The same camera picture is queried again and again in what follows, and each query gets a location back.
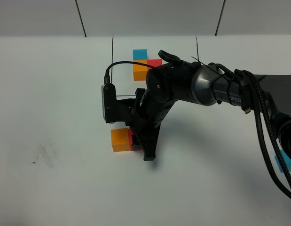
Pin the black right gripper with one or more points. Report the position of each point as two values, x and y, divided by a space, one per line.
147 113

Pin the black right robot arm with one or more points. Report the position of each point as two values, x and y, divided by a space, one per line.
213 84

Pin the template orange cube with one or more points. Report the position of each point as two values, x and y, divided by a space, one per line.
139 72

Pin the template red cube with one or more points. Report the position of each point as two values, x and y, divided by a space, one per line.
154 62

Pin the template blue cube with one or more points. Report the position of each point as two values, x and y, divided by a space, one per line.
140 54

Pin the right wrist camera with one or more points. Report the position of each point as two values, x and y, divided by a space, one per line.
109 102

